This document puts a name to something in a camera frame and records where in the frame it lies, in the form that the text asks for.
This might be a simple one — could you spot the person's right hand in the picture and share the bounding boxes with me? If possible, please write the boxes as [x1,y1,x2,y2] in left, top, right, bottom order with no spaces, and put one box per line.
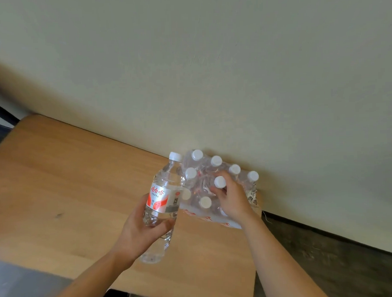
[209,170,262,228]

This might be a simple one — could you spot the person's left hand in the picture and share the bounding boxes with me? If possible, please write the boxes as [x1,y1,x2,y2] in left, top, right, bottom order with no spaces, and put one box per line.
[109,193,178,273]

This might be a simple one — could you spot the clear white cap water bottle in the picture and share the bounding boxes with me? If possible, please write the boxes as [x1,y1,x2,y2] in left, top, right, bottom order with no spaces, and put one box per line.
[213,175,228,198]

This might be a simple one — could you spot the clear red label water bottle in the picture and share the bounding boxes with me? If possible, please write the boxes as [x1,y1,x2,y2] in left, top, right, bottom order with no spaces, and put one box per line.
[135,151,188,265]

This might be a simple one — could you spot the person's right forearm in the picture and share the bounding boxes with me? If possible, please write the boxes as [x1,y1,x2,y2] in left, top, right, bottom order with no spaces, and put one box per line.
[242,209,331,297]

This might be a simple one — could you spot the person's left forearm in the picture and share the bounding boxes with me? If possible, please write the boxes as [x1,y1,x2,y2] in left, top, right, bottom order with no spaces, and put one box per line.
[34,249,138,297]

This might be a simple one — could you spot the pack of wrapped water bottles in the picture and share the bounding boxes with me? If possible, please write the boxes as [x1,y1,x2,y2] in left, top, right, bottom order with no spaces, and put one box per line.
[176,147,263,232]

